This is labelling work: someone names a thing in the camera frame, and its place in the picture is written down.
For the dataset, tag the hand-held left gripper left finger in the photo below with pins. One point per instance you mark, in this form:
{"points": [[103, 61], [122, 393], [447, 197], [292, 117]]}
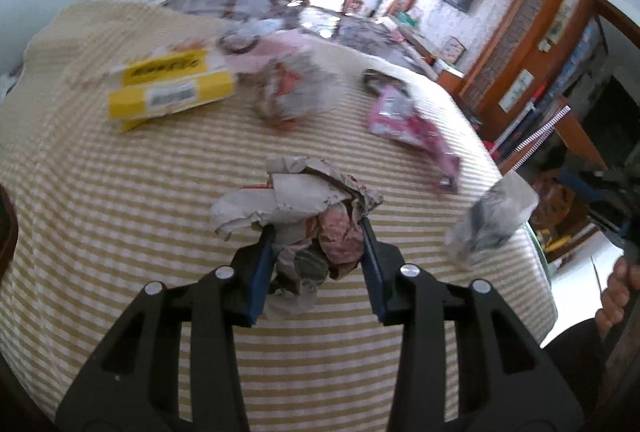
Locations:
{"points": [[260, 277]]}

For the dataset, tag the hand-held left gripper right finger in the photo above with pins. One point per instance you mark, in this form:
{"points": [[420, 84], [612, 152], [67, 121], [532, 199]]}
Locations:
{"points": [[372, 282]]}

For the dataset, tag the red bucket with green rim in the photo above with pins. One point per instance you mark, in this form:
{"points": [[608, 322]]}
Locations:
{"points": [[540, 242]]}

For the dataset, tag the white red paper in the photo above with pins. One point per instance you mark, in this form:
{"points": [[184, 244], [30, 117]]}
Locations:
{"points": [[300, 192]]}

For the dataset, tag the grey patterned paper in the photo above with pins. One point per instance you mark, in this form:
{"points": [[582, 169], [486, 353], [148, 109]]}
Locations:
{"points": [[492, 217]]}

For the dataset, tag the grey red paper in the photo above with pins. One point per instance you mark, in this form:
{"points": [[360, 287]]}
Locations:
{"points": [[295, 87]]}

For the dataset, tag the dark shiny packet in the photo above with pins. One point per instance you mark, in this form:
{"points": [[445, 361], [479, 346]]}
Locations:
{"points": [[375, 79]]}

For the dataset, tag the person's right hand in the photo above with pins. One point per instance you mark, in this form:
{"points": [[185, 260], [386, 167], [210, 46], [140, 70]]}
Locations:
{"points": [[616, 297]]}

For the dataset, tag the carved wooden chair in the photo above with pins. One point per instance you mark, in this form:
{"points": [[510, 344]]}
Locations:
{"points": [[585, 147]]}

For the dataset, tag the white red mop pole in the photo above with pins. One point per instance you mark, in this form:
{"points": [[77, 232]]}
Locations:
{"points": [[520, 118]]}

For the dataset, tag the yellow white striped cloth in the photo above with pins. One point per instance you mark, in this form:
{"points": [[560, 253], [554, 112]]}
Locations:
{"points": [[125, 212]]}

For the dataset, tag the pink printed packet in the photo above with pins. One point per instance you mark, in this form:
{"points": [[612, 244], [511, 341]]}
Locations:
{"points": [[395, 117]]}

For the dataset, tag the yellow cardboard box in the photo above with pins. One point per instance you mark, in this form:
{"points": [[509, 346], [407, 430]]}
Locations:
{"points": [[170, 84]]}

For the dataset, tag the small framed picture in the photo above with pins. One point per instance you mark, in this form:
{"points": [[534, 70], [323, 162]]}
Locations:
{"points": [[454, 49]]}

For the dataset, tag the brown round lid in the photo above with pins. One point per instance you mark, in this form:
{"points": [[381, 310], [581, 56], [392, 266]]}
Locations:
{"points": [[239, 51]]}

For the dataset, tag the pink paper sheet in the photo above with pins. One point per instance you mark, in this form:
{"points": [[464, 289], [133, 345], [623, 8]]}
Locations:
{"points": [[280, 49]]}

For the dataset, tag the wooden television cabinet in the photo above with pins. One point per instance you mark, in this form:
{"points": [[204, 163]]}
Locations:
{"points": [[425, 44]]}

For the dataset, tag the crumpled white blue paper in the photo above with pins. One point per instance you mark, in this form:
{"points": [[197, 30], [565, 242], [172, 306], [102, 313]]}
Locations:
{"points": [[250, 27]]}

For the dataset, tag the green box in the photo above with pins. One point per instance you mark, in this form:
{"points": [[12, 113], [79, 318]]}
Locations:
{"points": [[411, 17]]}

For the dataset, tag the short wall scroll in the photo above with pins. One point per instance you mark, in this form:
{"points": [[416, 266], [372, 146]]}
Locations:
{"points": [[517, 89]]}

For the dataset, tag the long wall scroll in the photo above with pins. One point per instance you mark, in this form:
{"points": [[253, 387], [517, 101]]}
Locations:
{"points": [[562, 17]]}

